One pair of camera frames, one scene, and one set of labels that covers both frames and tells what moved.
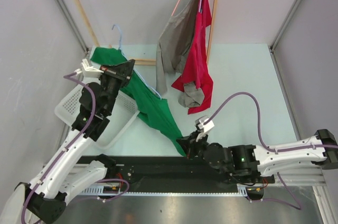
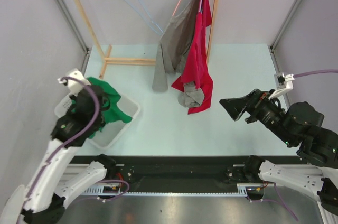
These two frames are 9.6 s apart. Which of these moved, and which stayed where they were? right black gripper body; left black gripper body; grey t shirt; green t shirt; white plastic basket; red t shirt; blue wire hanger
Moved: left black gripper body; blue wire hanger; green t shirt; right black gripper body
Stayed: white plastic basket; grey t shirt; red t shirt
